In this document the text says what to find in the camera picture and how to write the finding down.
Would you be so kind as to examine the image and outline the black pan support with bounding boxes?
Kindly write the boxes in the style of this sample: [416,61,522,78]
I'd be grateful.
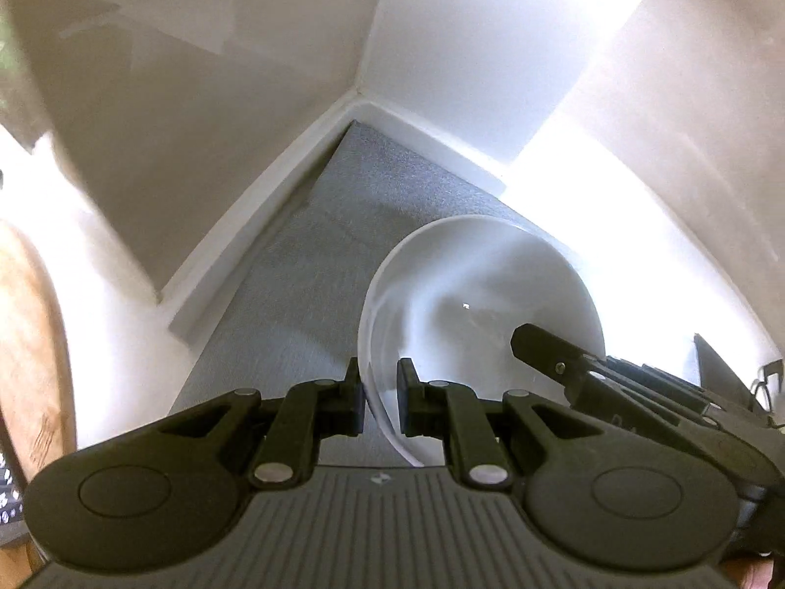
[751,359,785,413]

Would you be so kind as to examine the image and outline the grey mat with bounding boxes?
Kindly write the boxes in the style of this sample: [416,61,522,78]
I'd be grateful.
[168,119,583,467]

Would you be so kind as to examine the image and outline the large plain white bowl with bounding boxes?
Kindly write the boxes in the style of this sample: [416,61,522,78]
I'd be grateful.
[357,214,607,468]

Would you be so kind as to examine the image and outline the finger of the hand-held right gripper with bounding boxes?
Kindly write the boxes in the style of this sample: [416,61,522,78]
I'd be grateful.
[511,323,713,431]

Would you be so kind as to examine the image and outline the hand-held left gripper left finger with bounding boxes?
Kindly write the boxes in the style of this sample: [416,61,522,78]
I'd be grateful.
[141,356,367,493]

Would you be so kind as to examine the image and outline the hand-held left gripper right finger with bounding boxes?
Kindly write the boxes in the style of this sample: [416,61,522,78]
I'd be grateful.
[396,357,622,493]

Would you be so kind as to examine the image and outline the round wooden cutting board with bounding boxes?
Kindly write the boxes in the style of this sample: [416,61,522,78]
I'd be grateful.
[0,221,78,473]

